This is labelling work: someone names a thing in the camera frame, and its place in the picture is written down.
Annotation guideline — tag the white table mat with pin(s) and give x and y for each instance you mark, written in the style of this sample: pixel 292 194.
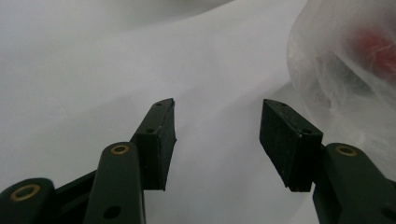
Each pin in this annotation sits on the white table mat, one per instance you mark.
pixel 77 81

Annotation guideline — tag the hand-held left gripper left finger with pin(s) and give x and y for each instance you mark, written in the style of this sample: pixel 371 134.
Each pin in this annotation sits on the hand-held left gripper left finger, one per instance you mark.
pixel 158 146

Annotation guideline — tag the red drink can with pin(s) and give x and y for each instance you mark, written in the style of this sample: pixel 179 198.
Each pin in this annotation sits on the red drink can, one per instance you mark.
pixel 376 53

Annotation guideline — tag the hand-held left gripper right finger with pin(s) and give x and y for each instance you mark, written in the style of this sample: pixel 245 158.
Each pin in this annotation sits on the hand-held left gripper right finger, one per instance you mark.
pixel 288 146

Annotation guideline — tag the translucent plastic bag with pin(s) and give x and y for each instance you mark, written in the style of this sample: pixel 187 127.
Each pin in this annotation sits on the translucent plastic bag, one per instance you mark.
pixel 330 68

